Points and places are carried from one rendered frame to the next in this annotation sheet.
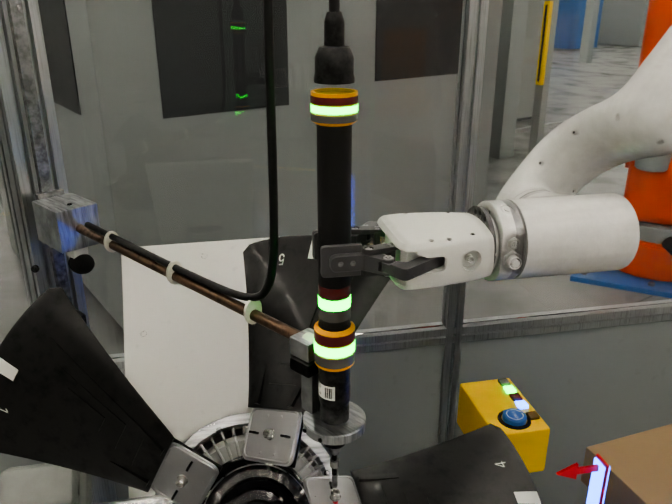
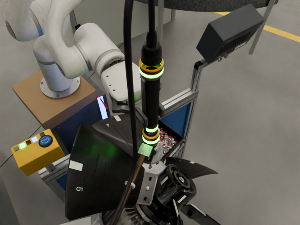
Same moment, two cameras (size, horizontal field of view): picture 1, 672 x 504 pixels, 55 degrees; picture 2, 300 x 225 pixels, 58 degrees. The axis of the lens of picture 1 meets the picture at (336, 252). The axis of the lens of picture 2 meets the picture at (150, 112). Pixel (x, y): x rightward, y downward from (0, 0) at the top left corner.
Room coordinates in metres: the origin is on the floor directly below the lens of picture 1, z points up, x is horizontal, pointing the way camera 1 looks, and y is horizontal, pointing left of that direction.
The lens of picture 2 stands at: (0.73, 0.31, 2.00)
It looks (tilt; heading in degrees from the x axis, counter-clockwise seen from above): 56 degrees down; 248
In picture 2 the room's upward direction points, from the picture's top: straight up
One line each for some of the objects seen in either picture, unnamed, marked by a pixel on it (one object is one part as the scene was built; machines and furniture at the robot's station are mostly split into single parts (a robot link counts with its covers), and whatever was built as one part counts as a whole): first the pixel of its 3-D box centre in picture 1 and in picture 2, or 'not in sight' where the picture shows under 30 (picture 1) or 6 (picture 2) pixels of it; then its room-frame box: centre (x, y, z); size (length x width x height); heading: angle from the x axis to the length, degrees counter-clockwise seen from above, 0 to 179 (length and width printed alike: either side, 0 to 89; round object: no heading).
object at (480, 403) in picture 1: (500, 428); (39, 152); (0.96, -0.29, 1.02); 0.16 x 0.10 x 0.11; 11
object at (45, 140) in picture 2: (514, 417); (45, 140); (0.92, -0.30, 1.08); 0.04 x 0.04 x 0.02
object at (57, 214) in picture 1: (65, 221); not in sight; (1.03, 0.45, 1.39); 0.10 x 0.07 x 0.08; 46
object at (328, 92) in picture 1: (334, 107); (151, 67); (0.60, 0.00, 1.65); 0.04 x 0.04 x 0.03
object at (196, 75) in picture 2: not in sight; (196, 77); (0.15, -0.46, 0.96); 0.03 x 0.03 x 0.20; 11
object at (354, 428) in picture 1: (327, 385); (149, 148); (0.61, 0.01, 1.35); 0.09 x 0.07 x 0.10; 46
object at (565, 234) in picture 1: (563, 234); (96, 49); (0.66, -0.25, 1.50); 0.13 x 0.09 x 0.08; 102
